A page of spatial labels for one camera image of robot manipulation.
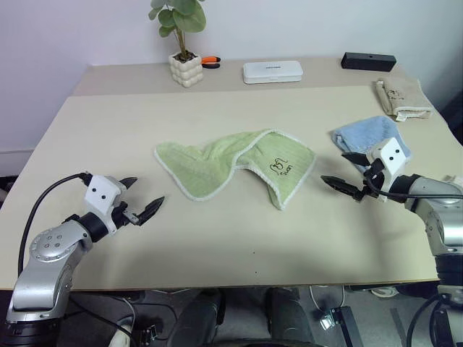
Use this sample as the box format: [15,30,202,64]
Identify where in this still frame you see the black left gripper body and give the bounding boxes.
[111,201,142,230]

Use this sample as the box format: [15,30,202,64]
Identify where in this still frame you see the thin white cable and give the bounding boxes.
[308,285,345,316]

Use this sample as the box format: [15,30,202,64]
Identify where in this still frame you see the beige folded towel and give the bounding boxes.
[374,77,433,122]

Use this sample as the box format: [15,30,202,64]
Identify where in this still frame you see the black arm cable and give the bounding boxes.
[367,180,463,204]
[17,173,92,280]

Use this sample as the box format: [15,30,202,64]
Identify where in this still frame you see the light blue folded towel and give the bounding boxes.
[331,115,413,176]

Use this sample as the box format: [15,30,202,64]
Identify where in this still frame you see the dark rounded shape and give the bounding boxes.
[169,288,226,347]
[265,287,313,347]

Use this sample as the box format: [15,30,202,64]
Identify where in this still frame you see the white bubble plant pot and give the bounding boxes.
[169,52,204,89]

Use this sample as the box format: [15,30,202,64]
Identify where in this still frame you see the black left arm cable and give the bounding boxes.
[17,173,92,280]

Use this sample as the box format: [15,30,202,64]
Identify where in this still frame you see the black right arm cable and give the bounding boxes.
[367,180,463,204]

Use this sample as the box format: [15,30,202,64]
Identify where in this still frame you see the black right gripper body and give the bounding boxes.
[353,158,385,202]

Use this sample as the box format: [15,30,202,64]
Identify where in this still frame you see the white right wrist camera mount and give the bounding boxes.
[366,137,408,193]

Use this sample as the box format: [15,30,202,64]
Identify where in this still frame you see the green leafy plant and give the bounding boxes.
[148,0,208,61]

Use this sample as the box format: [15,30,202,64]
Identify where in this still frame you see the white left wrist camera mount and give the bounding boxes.
[84,174,124,234]

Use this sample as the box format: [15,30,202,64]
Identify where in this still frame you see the black rectangular box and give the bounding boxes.
[341,51,398,72]

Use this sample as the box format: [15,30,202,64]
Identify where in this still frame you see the black metal stand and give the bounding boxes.
[320,305,364,347]

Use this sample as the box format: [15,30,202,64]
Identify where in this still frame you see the green towel with embroidery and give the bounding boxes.
[154,127,317,211]

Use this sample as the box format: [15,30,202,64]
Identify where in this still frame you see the white flat plastic case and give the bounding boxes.
[242,60,303,85]

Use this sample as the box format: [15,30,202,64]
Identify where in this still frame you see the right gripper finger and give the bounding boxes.
[320,175,364,200]
[341,151,371,168]

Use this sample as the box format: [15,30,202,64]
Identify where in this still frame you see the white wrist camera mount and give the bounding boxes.
[366,137,408,193]
[84,174,124,234]

